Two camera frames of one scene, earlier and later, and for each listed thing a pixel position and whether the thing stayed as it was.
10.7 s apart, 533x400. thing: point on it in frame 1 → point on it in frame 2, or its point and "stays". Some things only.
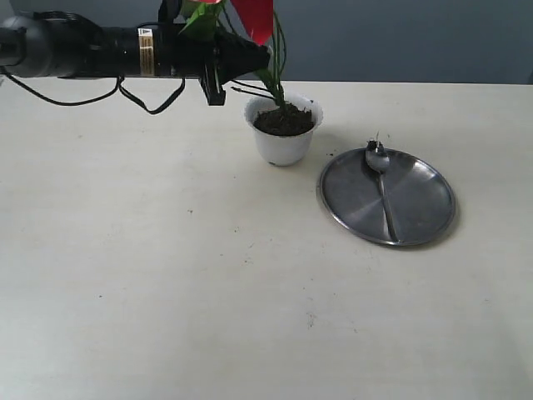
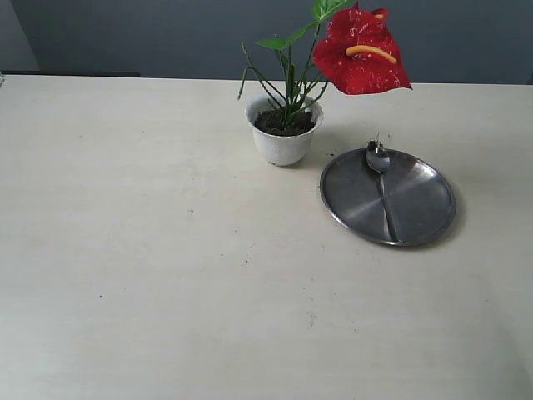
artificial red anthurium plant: [257, 19] → [356, 51]
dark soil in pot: [286, 120] stays
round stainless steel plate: [351, 194] stays
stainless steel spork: [377, 158] stays
